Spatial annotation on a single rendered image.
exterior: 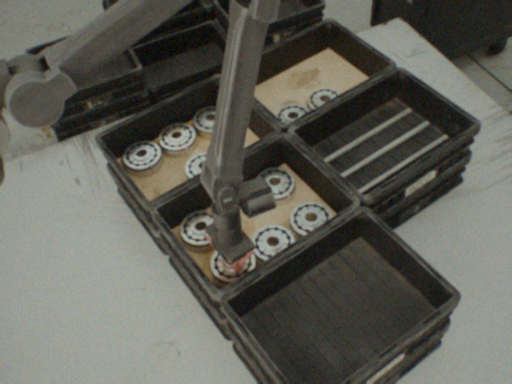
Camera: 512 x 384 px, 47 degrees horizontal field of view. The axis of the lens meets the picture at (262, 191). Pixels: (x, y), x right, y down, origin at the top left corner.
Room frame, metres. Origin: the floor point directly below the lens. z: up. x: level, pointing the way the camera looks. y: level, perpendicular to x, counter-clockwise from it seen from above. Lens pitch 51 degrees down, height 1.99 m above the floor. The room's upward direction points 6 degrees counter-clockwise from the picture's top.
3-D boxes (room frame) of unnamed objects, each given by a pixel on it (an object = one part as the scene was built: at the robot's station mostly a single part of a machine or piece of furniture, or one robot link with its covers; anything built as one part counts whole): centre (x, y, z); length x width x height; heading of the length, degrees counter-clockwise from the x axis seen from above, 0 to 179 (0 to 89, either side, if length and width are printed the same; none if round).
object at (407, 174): (1.03, -0.32, 0.92); 0.40 x 0.30 x 0.02; 121
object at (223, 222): (0.71, 0.07, 1.06); 0.07 x 0.06 x 0.07; 111
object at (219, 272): (0.71, 0.08, 0.88); 0.10 x 0.10 x 0.01
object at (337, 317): (0.57, -0.13, 0.87); 0.40 x 0.30 x 0.11; 121
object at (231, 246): (0.71, 0.08, 1.00); 0.10 x 0.07 x 0.07; 30
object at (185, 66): (2.01, 0.27, 0.31); 0.40 x 0.30 x 0.34; 111
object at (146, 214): (1.08, 0.18, 0.87); 0.40 x 0.30 x 0.11; 121
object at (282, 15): (2.16, -0.11, 0.37); 0.40 x 0.30 x 0.45; 111
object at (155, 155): (1.09, 0.31, 0.86); 0.10 x 0.10 x 0.01
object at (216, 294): (0.82, 0.02, 0.92); 0.40 x 0.30 x 0.02; 121
